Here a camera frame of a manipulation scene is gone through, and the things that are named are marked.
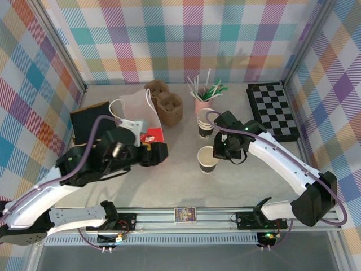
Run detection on black paper coffee cup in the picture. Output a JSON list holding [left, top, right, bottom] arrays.
[[196, 146, 221, 175]]

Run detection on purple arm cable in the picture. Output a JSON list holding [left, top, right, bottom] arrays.
[[0, 115, 125, 251], [205, 110, 347, 251]]

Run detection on grey slotted cable duct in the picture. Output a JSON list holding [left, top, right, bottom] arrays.
[[45, 235, 260, 247]]

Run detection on aluminium frame post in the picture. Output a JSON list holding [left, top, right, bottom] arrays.
[[280, 0, 338, 90], [28, 0, 87, 94]]

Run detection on black controller board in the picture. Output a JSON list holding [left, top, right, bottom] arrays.
[[257, 231, 276, 244], [97, 233, 125, 245]]

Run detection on small picture card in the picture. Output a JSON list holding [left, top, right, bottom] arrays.
[[174, 207, 197, 225]]

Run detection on white red paper bag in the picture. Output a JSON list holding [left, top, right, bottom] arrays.
[[108, 88, 166, 145]]

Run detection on black grey chessboard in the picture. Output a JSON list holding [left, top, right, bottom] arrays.
[[246, 82, 300, 143]]

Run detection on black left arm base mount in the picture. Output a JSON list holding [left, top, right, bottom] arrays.
[[112, 213, 138, 231]]

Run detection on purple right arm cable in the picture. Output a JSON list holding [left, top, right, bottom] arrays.
[[205, 110, 347, 251]]

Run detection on brown box of black napkins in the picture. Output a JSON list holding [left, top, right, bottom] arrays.
[[69, 101, 119, 145]]

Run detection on stack of paper cups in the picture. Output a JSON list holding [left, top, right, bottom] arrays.
[[198, 108, 219, 126]]

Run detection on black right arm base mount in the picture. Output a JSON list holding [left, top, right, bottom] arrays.
[[231, 211, 288, 230]]

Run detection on green wrapped straw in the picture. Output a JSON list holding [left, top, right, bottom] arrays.
[[205, 78, 221, 99], [203, 86, 228, 101]]

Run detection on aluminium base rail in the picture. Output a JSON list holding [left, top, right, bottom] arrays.
[[49, 207, 339, 233]]

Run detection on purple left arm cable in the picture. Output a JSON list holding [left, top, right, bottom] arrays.
[[0, 115, 125, 251]]

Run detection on pink straw holder cup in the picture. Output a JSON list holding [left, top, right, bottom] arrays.
[[193, 88, 215, 115]]

